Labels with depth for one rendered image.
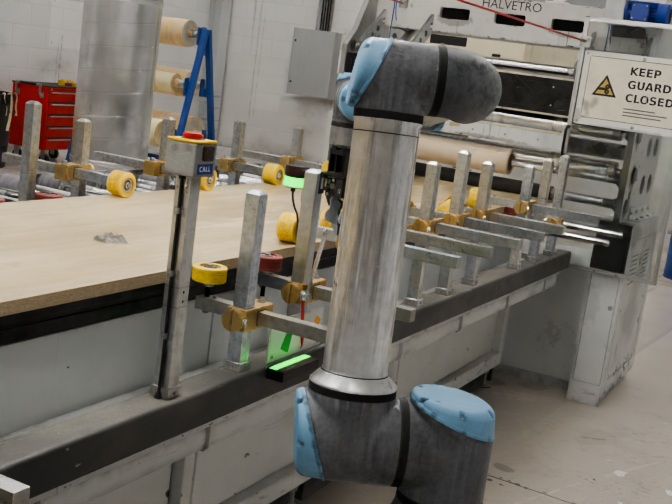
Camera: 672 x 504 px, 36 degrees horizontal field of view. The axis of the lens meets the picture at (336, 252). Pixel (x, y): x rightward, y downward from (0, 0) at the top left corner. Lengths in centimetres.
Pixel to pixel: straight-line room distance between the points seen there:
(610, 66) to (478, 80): 311
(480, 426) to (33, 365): 89
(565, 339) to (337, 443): 344
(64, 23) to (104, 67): 536
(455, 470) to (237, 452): 128
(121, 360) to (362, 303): 79
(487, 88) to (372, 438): 60
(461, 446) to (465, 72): 61
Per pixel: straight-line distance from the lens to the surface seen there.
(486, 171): 358
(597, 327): 489
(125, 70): 642
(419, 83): 166
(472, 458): 174
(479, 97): 170
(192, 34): 966
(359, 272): 167
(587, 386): 496
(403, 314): 241
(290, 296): 246
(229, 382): 224
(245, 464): 300
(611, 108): 478
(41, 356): 211
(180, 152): 198
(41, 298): 201
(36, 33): 1151
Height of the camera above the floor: 140
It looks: 10 degrees down
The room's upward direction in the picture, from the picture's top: 8 degrees clockwise
